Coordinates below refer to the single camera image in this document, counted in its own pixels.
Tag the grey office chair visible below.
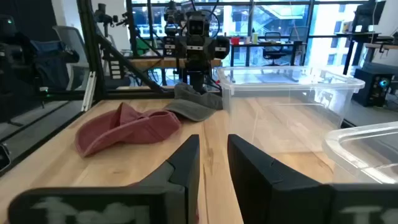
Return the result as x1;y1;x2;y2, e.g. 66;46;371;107
52;25;91;91

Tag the white aluminium rail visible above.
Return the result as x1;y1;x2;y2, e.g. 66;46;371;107
81;71;98;112

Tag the black aluminium frame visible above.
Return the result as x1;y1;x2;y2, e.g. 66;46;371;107
76;0;170;101

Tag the black desk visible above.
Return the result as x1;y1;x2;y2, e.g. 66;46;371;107
229;40;304;68

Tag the dark grey baseball cap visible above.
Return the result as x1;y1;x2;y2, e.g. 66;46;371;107
173;82;224;110

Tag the large clear plastic bin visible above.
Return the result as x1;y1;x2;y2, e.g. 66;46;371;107
216;65;366;155

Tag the black camera on stand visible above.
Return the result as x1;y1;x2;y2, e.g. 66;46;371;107
94;2;119;39

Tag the wooden workbench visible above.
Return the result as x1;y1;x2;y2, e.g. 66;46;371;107
126;57;222;70

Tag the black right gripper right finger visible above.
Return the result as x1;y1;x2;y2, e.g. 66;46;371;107
227;134;398;224

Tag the black monitor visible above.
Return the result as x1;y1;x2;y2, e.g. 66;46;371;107
353;0;387;26

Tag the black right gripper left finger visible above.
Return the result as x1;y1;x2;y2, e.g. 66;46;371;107
7;134;200;224

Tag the black computer tower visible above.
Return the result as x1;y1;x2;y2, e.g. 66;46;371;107
352;67;396;108

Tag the black office chair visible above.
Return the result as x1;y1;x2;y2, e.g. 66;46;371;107
262;30;289;67

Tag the blue cloth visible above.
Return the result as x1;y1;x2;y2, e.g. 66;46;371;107
30;39;80;91

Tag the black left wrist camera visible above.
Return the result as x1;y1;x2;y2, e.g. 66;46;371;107
187;11;206;37

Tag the red baseball cap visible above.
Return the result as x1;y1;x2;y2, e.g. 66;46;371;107
74;101;182;158

